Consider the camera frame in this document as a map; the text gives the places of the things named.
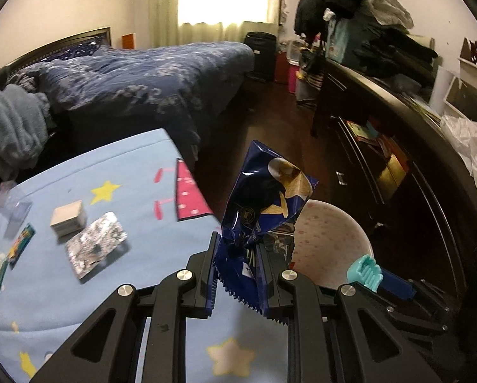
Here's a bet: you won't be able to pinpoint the bed with dark blue duvet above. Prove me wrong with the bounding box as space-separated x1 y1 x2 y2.
0 27 256 146

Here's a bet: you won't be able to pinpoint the white storage boxes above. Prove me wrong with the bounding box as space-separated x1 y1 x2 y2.
442 38 477 121

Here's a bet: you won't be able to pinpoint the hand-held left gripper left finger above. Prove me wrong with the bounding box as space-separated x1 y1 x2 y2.
29 231 221 383

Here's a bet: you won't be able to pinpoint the white plastic bag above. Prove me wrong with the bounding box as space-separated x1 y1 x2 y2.
440 115 477 205

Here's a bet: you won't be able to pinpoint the silver blister pack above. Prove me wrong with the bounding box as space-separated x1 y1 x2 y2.
66 212 128 280

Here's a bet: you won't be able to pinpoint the grey-blue fleece blanket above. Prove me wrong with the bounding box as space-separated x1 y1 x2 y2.
0 86 53 179

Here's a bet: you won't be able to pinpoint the blue snack packet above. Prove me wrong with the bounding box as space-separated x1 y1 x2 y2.
214 140 319 322

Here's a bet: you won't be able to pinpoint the clear plastic packaging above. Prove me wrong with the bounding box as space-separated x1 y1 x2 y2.
0 181 33 238

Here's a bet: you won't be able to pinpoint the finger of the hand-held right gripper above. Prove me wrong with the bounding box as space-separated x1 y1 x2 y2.
376 272 451 317
382 304 447 334

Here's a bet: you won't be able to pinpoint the coat rack with dark coats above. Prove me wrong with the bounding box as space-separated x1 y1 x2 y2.
294 0 383 37

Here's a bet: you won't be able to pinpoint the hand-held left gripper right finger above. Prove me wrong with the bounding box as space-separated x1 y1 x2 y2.
258 245 442 383

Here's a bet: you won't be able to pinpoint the red storage box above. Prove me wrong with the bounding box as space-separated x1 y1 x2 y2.
274 52 292 85

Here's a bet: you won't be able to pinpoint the dark wooden dresser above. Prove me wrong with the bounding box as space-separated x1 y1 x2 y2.
312 58 477 328

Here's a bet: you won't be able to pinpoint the small beige cardboard box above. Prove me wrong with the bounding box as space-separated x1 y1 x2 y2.
49 200 87 237

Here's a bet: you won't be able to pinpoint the clothes pile on dresser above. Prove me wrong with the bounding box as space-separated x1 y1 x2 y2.
326 0 439 89

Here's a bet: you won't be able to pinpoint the teal ridged plastic holder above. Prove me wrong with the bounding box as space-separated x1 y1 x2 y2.
346 256 383 288

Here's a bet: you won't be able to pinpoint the light blue printed tablecloth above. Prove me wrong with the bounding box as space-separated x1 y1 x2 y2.
0 128 292 383

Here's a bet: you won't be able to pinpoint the green colourful wrapper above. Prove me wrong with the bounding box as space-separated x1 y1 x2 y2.
7 223 36 266

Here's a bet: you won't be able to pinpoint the black suitcase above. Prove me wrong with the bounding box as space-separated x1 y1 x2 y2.
244 31 277 83

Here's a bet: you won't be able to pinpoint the pale green curtain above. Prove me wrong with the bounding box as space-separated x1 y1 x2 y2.
149 0 284 47

